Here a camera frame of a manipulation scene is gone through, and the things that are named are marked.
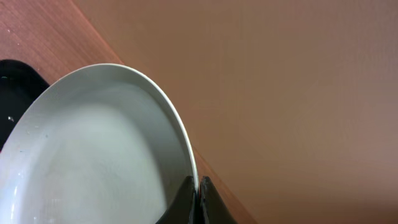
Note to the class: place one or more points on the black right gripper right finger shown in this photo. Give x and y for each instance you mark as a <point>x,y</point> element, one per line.
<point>213,209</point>

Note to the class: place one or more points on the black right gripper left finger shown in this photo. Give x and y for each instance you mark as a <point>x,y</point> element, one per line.
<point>182,209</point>

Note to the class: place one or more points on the pale green plate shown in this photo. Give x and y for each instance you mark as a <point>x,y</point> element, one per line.
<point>103,144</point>

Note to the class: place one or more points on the black water tray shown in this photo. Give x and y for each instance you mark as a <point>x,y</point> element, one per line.
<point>21,85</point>

